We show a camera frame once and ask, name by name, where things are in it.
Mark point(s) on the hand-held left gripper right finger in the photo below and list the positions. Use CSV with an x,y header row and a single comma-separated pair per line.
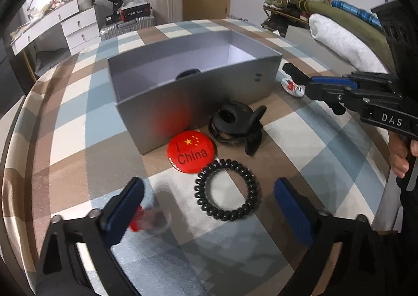
x,y
294,214

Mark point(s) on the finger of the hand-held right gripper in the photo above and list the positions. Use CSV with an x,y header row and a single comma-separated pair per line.
x,y
329,80
323,92

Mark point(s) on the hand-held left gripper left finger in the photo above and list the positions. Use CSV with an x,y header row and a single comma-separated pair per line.
x,y
122,211

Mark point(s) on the small red clear ornament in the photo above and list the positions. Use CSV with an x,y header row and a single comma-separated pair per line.
x,y
153,221

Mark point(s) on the grey cardboard box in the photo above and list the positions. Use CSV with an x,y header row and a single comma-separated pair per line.
x,y
163,110

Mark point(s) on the black claw hair clip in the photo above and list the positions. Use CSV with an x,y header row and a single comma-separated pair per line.
x,y
187,74
243,110

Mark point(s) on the person's right hand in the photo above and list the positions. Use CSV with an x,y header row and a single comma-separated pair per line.
x,y
398,158

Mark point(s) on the white round badge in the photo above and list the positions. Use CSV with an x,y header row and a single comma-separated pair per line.
x,y
290,89

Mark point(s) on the white rolled blanket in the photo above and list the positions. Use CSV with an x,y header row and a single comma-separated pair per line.
x,y
339,38

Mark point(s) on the olive green rolled blanket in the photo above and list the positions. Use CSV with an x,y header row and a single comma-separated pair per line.
x,y
346,21

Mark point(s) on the blue plaid cloth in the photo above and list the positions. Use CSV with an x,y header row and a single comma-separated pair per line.
x,y
359,13

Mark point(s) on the checkered blanket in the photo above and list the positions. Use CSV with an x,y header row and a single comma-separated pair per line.
x,y
81,139

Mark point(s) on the red round badge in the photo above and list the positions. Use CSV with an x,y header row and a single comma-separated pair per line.
x,y
183,152

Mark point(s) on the silver suitcase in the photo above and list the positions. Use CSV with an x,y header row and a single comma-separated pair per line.
x,y
127,26

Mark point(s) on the white desk with drawers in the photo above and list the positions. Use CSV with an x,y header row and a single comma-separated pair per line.
x,y
81,26

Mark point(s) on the black box with red stripe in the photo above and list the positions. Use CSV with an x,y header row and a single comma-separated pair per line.
x,y
135,11

